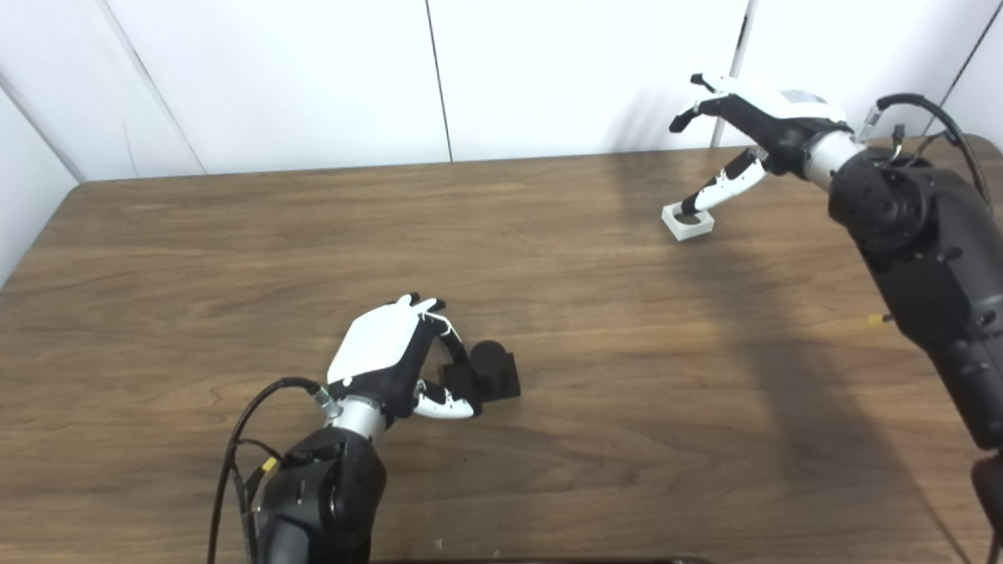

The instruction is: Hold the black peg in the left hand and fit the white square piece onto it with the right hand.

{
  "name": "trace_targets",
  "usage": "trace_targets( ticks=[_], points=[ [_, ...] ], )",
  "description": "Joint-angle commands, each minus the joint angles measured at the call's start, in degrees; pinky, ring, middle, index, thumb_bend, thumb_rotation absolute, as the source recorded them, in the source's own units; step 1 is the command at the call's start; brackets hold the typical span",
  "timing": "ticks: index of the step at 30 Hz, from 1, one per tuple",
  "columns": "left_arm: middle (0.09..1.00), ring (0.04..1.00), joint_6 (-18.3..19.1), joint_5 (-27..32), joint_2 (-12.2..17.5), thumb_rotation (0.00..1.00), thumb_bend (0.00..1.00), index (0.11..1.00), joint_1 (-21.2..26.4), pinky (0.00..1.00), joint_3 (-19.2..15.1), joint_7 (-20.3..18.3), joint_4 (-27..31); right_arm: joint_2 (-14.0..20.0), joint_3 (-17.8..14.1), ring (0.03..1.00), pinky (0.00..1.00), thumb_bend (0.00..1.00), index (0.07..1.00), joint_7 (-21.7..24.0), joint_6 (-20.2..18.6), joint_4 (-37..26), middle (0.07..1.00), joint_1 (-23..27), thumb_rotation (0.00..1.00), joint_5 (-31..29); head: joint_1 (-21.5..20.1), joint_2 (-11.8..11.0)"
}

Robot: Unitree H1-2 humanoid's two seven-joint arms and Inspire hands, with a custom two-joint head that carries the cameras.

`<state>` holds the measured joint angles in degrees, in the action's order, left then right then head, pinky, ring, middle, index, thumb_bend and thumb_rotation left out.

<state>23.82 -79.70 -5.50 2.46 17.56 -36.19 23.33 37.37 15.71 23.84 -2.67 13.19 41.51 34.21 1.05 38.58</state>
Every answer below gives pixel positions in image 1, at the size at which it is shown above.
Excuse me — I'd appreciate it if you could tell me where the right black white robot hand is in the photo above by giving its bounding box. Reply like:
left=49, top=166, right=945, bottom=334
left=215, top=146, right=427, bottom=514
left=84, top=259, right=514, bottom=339
left=668, top=73, right=851, bottom=216

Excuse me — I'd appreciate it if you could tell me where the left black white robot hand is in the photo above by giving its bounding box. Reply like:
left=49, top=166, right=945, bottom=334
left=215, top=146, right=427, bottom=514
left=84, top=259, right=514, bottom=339
left=326, top=294, right=483, bottom=428

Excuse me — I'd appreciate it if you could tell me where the black peg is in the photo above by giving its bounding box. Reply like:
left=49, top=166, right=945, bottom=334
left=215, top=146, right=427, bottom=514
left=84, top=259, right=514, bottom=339
left=439, top=340, right=522, bottom=404

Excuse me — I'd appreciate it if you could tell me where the white square piece with hole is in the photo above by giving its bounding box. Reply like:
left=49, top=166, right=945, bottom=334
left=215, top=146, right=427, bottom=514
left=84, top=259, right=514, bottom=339
left=661, top=202, right=715, bottom=242

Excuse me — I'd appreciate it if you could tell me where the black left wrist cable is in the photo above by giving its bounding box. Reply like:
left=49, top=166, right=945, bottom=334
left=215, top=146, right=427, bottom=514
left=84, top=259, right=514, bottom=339
left=206, top=378, right=334, bottom=564

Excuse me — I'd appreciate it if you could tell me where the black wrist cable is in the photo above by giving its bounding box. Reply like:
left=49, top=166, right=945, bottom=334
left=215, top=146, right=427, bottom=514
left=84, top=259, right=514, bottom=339
left=206, top=378, right=334, bottom=564
left=858, top=92, right=996, bottom=212

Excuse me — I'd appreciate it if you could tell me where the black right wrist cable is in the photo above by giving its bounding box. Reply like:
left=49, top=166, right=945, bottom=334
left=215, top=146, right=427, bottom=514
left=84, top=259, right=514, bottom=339
left=858, top=92, right=996, bottom=212

